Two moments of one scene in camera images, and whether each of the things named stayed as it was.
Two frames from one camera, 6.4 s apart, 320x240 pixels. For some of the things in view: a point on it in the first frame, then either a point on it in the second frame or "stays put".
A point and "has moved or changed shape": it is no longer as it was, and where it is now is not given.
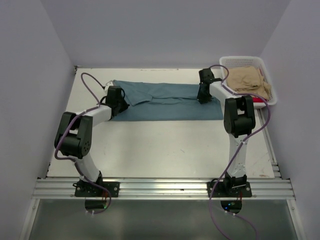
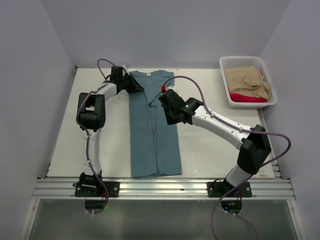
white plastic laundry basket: [227, 62] stays put
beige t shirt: [248, 79] stays put
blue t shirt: [166, 101] has moved or changed shape
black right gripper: [202, 99] → [169, 120]
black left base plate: [84, 189] stays put
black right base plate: [244, 191] stays put
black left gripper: [125, 105] → [135, 86]
